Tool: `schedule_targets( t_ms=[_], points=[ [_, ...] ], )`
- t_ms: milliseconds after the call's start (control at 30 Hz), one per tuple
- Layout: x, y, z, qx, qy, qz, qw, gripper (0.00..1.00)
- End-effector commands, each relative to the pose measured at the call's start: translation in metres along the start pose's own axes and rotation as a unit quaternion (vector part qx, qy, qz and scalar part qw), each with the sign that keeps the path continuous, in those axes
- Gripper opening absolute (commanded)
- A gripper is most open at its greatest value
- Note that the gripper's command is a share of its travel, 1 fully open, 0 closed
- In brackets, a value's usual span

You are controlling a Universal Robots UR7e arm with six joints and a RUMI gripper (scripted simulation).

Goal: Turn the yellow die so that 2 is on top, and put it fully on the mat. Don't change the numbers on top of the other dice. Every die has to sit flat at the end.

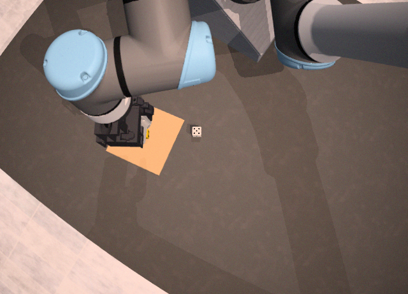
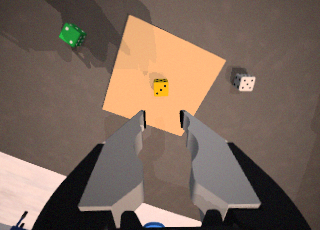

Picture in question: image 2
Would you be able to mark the orange flat mat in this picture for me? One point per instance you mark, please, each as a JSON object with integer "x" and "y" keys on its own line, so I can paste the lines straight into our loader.
{"x": 147, "y": 53}

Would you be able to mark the yellow die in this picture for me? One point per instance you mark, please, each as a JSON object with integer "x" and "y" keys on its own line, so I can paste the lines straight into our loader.
{"x": 161, "y": 87}

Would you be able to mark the white die with black pips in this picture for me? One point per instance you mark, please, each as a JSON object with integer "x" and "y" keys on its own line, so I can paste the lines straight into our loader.
{"x": 244, "y": 82}

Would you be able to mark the green die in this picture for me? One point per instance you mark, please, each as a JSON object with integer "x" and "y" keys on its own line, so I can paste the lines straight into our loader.
{"x": 72, "y": 35}

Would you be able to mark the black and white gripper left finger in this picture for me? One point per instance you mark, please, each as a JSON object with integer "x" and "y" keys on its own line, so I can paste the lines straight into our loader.
{"x": 107, "y": 182}

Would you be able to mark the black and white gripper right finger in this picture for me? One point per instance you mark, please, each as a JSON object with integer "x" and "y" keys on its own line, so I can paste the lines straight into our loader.
{"x": 223, "y": 177}

